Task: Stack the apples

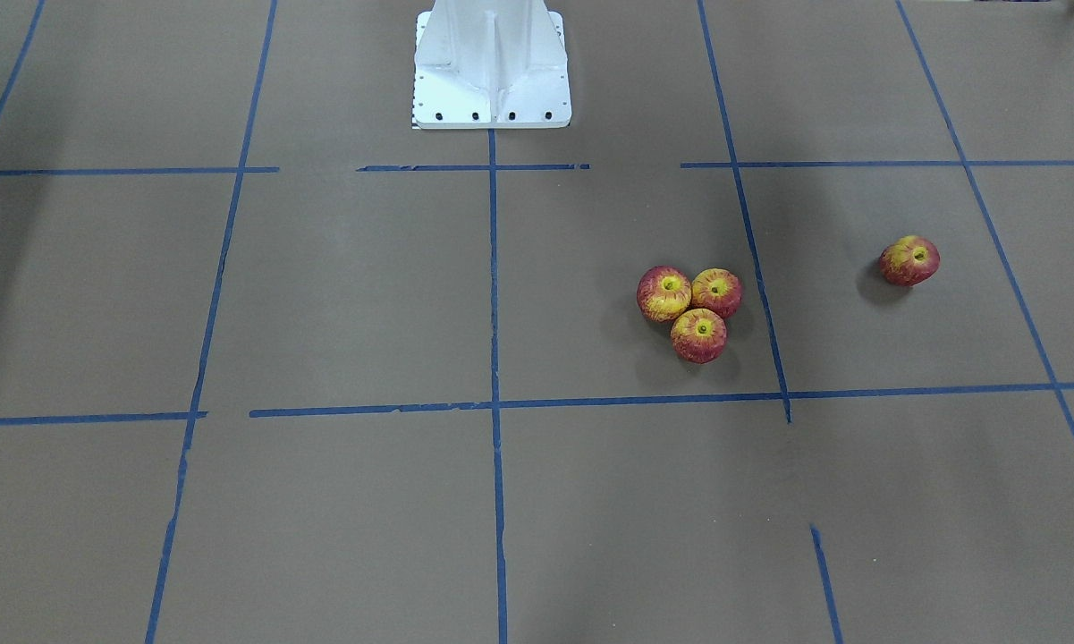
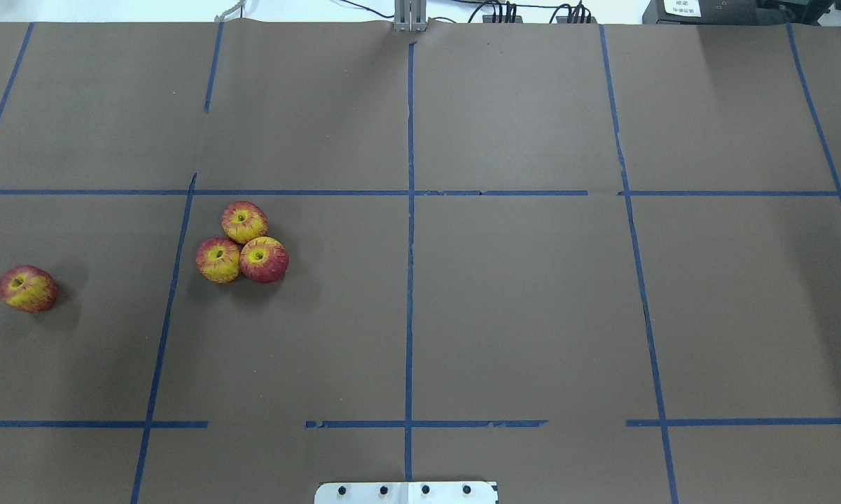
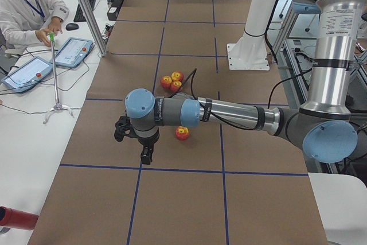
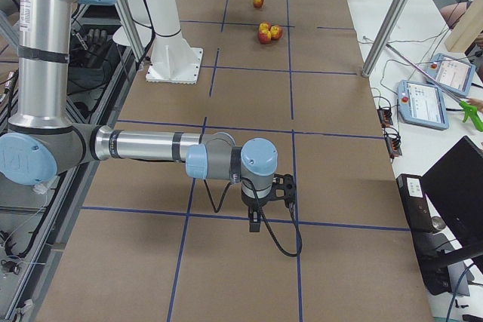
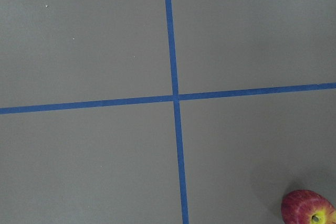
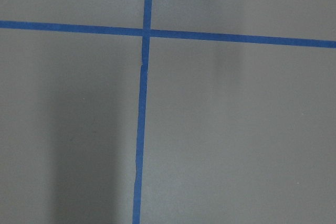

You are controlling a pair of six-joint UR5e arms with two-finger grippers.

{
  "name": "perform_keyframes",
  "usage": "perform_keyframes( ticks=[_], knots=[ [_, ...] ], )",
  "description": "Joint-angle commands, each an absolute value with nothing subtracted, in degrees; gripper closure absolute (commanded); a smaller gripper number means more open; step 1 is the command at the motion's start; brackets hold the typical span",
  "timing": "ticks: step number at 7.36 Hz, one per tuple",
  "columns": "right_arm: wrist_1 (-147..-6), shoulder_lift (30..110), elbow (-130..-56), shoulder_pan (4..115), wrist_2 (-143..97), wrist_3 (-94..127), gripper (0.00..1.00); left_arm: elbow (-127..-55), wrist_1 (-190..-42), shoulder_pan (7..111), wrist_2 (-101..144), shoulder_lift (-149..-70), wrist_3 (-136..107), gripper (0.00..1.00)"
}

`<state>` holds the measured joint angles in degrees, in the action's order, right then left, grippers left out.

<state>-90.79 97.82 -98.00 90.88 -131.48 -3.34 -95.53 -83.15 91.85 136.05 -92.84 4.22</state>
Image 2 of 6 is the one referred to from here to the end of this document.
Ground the lone red yellow apple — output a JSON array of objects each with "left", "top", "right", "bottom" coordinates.
[{"left": 0, "top": 265, "right": 58, "bottom": 313}]

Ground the right red yellow apple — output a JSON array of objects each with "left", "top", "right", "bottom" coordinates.
[{"left": 239, "top": 237, "right": 289, "bottom": 284}]

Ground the back red yellow apple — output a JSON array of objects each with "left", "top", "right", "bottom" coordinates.
[{"left": 221, "top": 200, "right": 269, "bottom": 245}]

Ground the brown paper table cover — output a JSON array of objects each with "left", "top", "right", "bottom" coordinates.
[{"left": 0, "top": 20, "right": 841, "bottom": 503}]

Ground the left red yellow apple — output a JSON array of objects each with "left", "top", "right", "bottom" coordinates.
[{"left": 194, "top": 238, "right": 241, "bottom": 284}]

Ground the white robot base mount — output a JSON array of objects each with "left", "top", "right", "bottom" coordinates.
[{"left": 314, "top": 481, "right": 499, "bottom": 503}]

